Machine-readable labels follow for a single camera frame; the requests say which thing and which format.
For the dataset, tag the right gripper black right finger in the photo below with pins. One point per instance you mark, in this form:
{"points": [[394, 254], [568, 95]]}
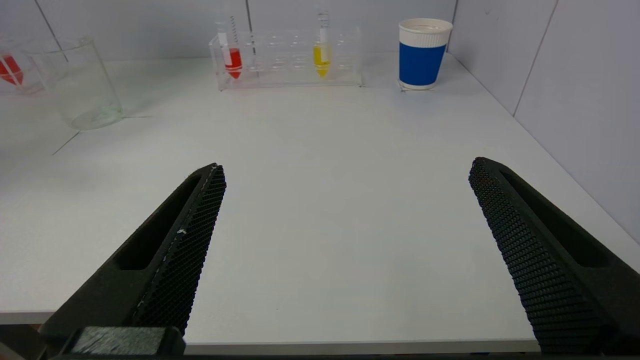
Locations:
{"points": [[555, 260]]}

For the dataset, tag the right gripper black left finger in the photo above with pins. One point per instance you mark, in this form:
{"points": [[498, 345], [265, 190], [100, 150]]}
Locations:
{"points": [[165, 270]]}

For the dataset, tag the clear glass beaker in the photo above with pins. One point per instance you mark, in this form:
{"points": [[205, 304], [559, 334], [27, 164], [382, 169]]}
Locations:
{"points": [[80, 90]]}

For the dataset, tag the white-labelled test tube red pigment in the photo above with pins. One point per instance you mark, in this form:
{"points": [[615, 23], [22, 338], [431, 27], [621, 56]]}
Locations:
{"points": [[233, 62]]}

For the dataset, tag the clear acrylic test tube rack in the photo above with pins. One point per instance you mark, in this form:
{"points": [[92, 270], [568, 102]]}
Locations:
{"points": [[30, 80], [290, 65]]}

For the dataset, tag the test tube with orange-red pigment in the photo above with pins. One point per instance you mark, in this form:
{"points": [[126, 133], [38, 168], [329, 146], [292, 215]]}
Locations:
{"points": [[10, 70]]}

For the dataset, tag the test tube with yellow pigment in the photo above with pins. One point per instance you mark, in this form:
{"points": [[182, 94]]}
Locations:
{"points": [[322, 59]]}

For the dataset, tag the blue and white paper cup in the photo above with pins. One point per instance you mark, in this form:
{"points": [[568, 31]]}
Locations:
{"points": [[422, 62]]}

